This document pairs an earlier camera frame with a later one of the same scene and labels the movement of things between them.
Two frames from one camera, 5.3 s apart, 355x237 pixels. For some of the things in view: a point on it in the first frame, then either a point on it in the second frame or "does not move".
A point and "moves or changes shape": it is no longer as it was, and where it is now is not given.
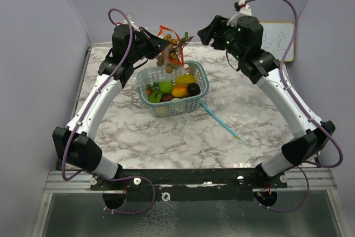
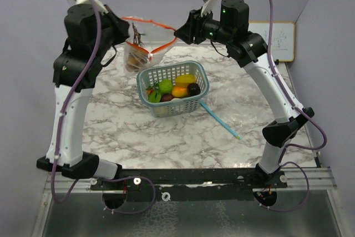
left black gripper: [156, 44] → [122, 26]
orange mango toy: [179, 91] does not move
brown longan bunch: [168, 58] moves or changes shape
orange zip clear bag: [173, 58] moves or changes shape
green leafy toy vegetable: [155, 96] does not move
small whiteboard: [277, 37] does not move
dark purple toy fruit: [193, 89] does not move
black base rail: [187, 185] does not move
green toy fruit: [166, 87] does not move
